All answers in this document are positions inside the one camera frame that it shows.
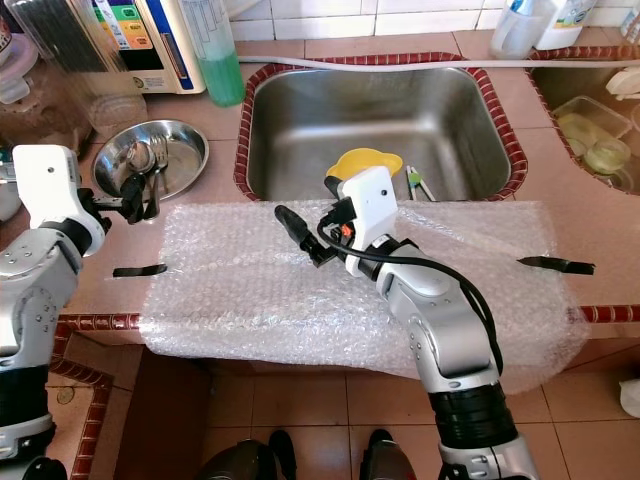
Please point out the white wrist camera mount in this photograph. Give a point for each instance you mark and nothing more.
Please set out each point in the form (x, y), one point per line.
(372, 205)
(50, 185)

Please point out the grey tube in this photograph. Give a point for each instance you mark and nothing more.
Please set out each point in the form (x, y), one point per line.
(360, 62)

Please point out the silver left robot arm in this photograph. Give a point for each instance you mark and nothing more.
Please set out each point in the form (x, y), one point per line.
(40, 320)

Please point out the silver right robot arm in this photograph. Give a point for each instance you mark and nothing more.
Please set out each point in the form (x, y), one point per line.
(450, 340)

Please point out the robot leg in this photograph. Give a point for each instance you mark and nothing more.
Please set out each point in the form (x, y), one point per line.
(235, 460)
(390, 462)

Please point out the clear plastic food container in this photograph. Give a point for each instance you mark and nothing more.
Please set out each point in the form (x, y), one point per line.
(590, 140)

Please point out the white printed bottle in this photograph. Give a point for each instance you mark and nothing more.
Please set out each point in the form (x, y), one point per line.
(570, 22)

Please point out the metal spoon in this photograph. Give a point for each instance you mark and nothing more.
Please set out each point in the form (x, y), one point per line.
(140, 155)

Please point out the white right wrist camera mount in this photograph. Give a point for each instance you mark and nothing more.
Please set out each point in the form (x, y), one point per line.
(372, 205)

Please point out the yellow plastic bowl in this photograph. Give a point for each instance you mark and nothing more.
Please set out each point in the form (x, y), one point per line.
(360, 160)

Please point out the robot right leg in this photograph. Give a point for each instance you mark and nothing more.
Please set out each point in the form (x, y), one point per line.
(390, 462)

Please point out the robot left leg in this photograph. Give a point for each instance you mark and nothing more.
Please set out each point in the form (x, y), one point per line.
(235, 460)

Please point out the white water ionizer appliance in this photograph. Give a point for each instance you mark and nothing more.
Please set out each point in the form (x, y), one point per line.
(155, 50)

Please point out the clear ribbed plastic jar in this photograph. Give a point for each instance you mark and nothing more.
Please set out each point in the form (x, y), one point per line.
(75, 55)

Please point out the clear bubble wrap sheet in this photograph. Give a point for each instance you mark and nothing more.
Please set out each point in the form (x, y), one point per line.
(260, 300)

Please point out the white object on floor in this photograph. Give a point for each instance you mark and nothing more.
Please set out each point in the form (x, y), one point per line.
(630, 398)

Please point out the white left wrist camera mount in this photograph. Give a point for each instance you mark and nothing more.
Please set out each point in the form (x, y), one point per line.
(50, 185)

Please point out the small stainless steel sink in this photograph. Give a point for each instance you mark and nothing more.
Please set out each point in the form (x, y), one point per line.
(550, 85)

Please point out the stainless steel bowl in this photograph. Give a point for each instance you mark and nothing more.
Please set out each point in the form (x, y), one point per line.
(185, 160)

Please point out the clear bottle with green liquid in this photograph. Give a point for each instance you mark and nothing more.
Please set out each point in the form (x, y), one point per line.
(220, 75)

